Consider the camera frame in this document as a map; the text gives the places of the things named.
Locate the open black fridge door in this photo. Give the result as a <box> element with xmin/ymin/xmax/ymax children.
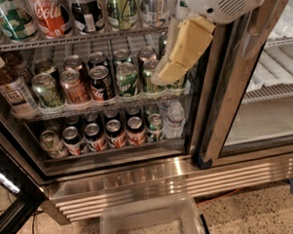
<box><xmin>0</xmin><ymin>145</ymin><xmax>46</xmax><ymax>234</ymax></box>

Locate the bottom shelf green can left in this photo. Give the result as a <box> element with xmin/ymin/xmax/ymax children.
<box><xmin>39</xmin><ymin>129</ymin><xmax>68</xmax><ymax>159</ymax></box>

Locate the yellow green label bottle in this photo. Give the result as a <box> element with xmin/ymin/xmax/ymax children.
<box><xmin>104</xmin><ymin>0</ymin><xmax>138</xmax><ymax>30</ymax></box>

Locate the stainless steel display fridge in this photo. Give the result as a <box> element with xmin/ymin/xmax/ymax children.
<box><xmin>0</xmin><ymin>0</ymin><xmax>293</xmax><ymax>224</ymax></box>

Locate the pink can front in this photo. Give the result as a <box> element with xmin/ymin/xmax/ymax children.
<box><xmin>60</xmin><ymin>69</ymin><xmax>91</xmax><ymax>104</ymax></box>

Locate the white wire shelf right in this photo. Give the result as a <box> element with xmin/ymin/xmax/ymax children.
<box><xmin>242</xmin><ymin>37</ymin><xmax>293</xmax><ymax>103</ymax></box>

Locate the black cable on floor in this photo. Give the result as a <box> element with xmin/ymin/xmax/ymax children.
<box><xmin>28</xmin><ymin>210</ymin><xmax>46</xmax><ymax>234</ymax></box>

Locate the grey label bottle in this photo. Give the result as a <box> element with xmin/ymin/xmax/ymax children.
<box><xmin>138</xmin><ymin>0</ymin><xmax>170</xmax><ymax>28</ymax></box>

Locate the shelf green can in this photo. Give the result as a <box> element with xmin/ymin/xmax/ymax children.
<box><xmin>39</xmin><ymin>129</ymin><xmax>68</xmax><ymax>159</ymax></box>
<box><xmin>147</xmin><ymin>113</ymin><xmax>164</xmax><ymax>142</ymax></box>

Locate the bottom shelf black red can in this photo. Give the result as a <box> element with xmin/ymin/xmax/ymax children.
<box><xmin>61</xmin><ymin>126</ymin><xmax>88</xmax><ymax>156</ymax></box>

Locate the orange cable on floor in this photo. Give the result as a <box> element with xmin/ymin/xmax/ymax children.
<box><xmin>195</xmin><ymin>187</ymin><xmax>245</xmax><ymax>207</ymax></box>

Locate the black coke can front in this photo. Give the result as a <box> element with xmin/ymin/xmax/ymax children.
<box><xmin>89</xmin><ymin>65</ymin><xmax>115</xmax><ymax>101</ymax></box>

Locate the green can front middle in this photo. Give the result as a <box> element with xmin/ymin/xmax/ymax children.
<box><xmin>142</xmin><ymin>59</ymin><xmax>165</xmax><ymax>94</ymax></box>

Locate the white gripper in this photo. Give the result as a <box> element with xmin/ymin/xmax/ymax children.
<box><xmin>151</xmin><ymin>0</ymin><xmax>265</xmax><ymax>85</ymax></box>

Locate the pale green can front left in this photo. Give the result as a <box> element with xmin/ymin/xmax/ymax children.
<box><xmin>32</xmin><ymin>72</ymin><xmax>64</xmax><ymax>108</ymax></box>

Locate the red cola bottle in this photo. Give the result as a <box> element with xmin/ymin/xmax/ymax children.
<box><xmin>27</xmin><ymin>0</ymin><xmax>73</xmax><ymax>39</ymax></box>

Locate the black label bottle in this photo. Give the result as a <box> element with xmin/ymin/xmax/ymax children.
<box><xmin>68</xmin><ymin>0</ymin><xmax>104</xmax><ymax>34</ymax></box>

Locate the clear water bottle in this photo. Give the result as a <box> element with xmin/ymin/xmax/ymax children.
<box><xmin>164</xmin><ymin>102</ymin><xmax>186</xmax><ymax>138</ymax></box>

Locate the brown iced tea bottle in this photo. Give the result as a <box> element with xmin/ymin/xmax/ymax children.
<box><xmin>0</xmin><ymin>57</ymin><xmax>38</xmax><ymax>118</ymax></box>

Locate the green 7up can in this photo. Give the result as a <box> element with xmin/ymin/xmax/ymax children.
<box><xmin>116</xmin><ymin>62</ymin><xmax>138</xmax><ymax>98</ymax></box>

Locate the shelf coke can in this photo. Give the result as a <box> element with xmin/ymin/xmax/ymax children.
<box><xmin>84</xmin><ymin>123</ymin><xmax>108</xmax><ymax>152</ymax></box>
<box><xmin>106</xmin><ymin>119</ymin><xmax>127</xmax><ymax>148</ymax></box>

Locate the clear plastic bin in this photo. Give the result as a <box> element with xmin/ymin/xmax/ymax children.
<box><xmin>99</xmin><ymin>192</ymin><xmax>206</xmax><ymax>234</ymax></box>

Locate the white label bottle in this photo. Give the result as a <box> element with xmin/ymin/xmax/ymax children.
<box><xmin>174</xmin><ymin>0</ymin><xmax>189</xmax><ymax>20</ymax></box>

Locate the bottom shelf green can right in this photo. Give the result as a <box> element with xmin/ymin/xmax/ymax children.
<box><xmin>147</xmin><ymin>113</ymin><xmax>164</xmax><ymax>142</ymax></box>

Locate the green can front right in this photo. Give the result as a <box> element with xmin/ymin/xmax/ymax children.
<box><xmin>166</xmin><ymin>74</ymin><xmax>187</xmax><ymax>90</ymax></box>

